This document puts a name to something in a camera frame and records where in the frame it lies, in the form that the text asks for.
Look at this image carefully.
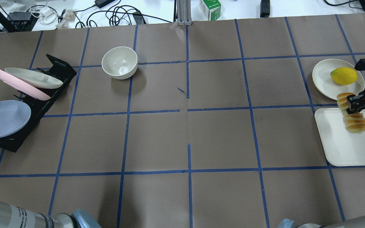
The striped yellow bread loaf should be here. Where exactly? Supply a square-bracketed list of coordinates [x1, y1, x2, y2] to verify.
[336, 92, 365, 133]

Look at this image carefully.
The aluminium frame post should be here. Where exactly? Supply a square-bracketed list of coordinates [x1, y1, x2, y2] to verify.
[175, 0, 192, 26]

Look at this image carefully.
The cream plate in rack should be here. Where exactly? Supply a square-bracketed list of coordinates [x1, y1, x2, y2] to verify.
[4, 67, 63, 89]

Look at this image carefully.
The green white carton box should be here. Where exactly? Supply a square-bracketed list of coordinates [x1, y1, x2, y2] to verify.
[199, 0, 221, 21]

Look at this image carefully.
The black dish rack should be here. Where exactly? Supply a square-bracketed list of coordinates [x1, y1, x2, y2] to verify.
[0, 54, 76, 152]

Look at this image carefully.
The cream ceramic bowl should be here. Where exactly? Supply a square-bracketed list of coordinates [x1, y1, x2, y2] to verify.
[101, 47, 138, 80]

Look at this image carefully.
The cream round plate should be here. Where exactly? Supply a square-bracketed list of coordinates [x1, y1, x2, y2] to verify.
[312, 58, 365, 100]

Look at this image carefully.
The pink plate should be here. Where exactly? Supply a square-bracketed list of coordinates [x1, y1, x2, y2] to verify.
[0, 69, 51, 101]

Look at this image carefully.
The light blue plate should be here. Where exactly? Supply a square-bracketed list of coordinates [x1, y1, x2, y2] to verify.
[0, 100, 31, 138]

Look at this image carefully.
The black power adapter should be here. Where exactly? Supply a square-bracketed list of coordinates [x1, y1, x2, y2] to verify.
[260, 0, 271, 18]

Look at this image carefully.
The yellow lemon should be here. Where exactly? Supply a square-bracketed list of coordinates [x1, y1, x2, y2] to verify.
[330, 67, 358, 86]

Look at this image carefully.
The white rectangular tray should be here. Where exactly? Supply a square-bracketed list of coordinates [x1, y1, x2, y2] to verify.
[314, 108, 365, 166]

